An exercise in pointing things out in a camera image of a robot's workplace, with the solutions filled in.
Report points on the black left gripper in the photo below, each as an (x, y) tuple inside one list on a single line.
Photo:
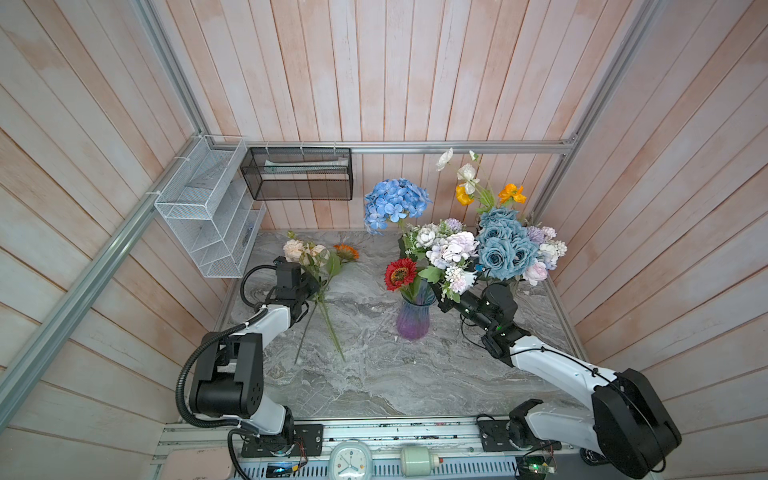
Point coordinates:
[(307, 277)]

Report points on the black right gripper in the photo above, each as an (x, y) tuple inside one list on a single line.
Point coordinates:
[(446, 306)]

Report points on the peach rose flower bunch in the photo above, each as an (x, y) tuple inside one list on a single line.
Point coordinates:
[(306, 253)]

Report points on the light blue rose bunch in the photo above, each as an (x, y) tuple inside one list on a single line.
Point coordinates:
[(504, 247)]

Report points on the white small-flower green bunch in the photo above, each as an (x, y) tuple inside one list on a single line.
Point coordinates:
[(445, 256)]

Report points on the blue purple glass vase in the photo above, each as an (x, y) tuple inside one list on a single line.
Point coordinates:
[(413, 320)]

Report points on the red rose flower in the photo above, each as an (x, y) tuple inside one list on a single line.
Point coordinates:
[(402, 276)]

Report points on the blue hydrangea flower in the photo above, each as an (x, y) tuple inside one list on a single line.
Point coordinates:
[(393, 201)]

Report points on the white ranunculus flower stem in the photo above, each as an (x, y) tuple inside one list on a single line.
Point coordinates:
[(467, 175)]

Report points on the pastel mixed flower bouquet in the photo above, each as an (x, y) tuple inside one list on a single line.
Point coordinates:
[(549, 251)]

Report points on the yellow poppy flower stem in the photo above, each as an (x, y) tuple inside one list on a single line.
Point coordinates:
[(486, 199)]

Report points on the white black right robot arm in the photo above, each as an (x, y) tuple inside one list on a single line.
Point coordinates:
[(626, 424)]

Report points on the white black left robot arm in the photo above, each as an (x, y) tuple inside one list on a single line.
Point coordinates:
[(222, 382)]

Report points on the orange gerbera flower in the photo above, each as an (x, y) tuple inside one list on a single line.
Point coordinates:
[(345, 252)]

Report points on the pale green cylinder device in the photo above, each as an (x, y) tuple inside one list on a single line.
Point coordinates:
[(418, 461)]

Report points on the white analog clock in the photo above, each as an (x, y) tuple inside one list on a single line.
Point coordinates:
[(350, 460)]

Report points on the black mesh wall basket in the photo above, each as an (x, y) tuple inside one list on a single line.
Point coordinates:
[(298, 173)]

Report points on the white wire mesh shelf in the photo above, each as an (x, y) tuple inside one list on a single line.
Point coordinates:
[(207, 205)]

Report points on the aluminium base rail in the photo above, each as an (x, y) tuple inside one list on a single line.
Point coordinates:
[(388, 448)]

